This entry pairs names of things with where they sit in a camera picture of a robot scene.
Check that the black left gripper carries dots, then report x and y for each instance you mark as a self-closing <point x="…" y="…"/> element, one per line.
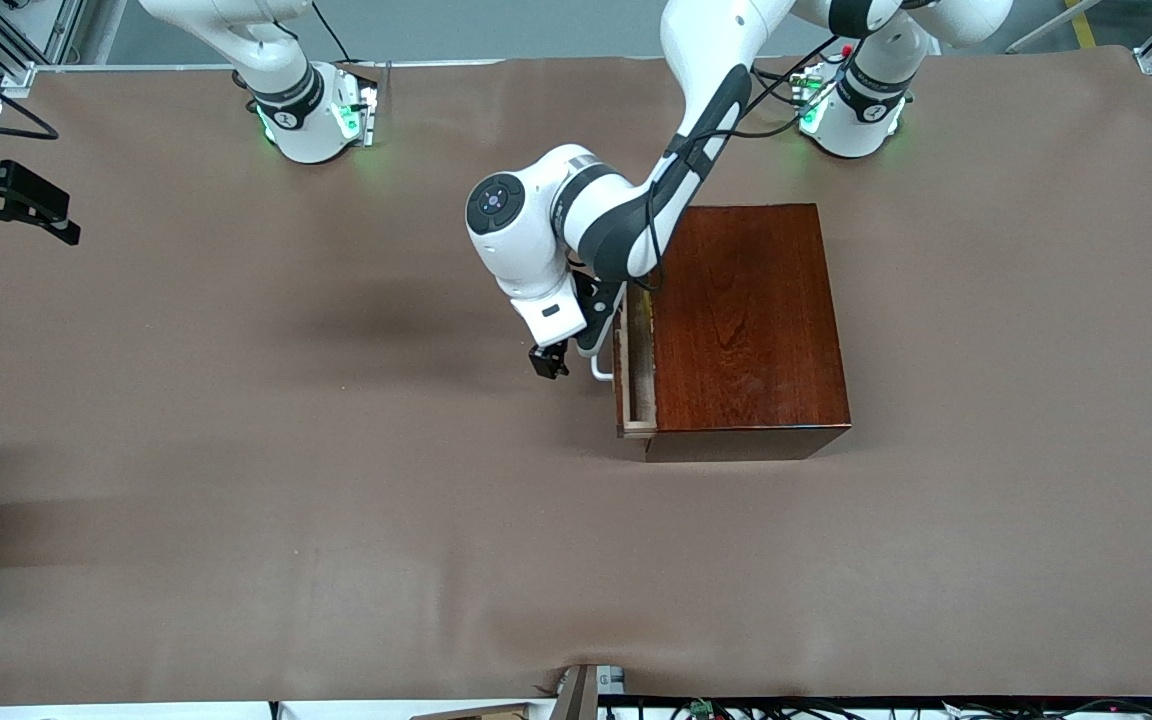
<point x="547" y="361"/>

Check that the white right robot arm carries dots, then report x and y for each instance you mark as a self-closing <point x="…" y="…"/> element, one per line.
<point x="301" y="120"/>

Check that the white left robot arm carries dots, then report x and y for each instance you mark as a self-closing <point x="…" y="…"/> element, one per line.
<point x="716" y="60"/>

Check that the dark brown wooden cabinet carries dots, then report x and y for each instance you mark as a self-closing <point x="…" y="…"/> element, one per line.
<point x="756" y="340"/>

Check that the brown table cover sheet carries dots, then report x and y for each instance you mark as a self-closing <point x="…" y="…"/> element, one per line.
<point x="436" y="550"/>

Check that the small gray box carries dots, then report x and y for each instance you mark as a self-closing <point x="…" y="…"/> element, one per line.
<point x="611" y="681"/>

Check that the yellow floor tape strip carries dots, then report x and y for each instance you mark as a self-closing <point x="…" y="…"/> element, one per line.
<point x="1080" y="24"/>

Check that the aluminium frame structure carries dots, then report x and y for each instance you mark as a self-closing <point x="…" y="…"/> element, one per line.
<point x="66" y="30"/>

